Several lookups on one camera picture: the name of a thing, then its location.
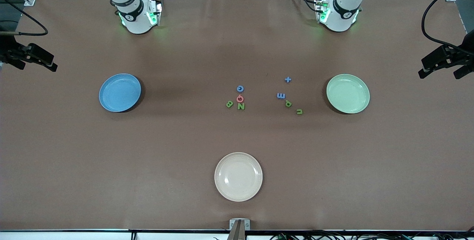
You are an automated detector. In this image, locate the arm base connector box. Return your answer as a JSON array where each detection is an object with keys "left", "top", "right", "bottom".
[
  {"left": 147, "top": 0, "right": 163, "bottom": 26},
  {"left": 314, "top": 0, "right": 330, "bottom": 24}
]

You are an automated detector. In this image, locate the blue plate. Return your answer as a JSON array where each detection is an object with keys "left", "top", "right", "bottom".
[{"left": 99, "top": 73, "right": 142, "bottom": 113}]

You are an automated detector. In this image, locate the green plate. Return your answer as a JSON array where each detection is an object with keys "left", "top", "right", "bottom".
[{"left": 326, "top": 74, "right": 370, "bottom": 114}]

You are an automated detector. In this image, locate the beige plate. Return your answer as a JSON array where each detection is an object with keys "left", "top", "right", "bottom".
[{"left": 214, "top": 152, "right": 263, "bottom": 202}]

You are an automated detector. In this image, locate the brown table cover mat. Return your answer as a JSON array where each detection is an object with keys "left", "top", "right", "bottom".
[{"left": 0, "top": 0, "right": 474, "bottom": 231}]

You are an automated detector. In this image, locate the white table edge profile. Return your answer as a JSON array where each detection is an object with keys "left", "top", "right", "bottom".
[{"left": 0, "top": 230, "right": 474, "bottom": 240}]

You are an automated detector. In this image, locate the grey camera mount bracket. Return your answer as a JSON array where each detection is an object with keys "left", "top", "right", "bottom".
[{"left": 228, "top": 219, "right": 251, "bottom": 240}]

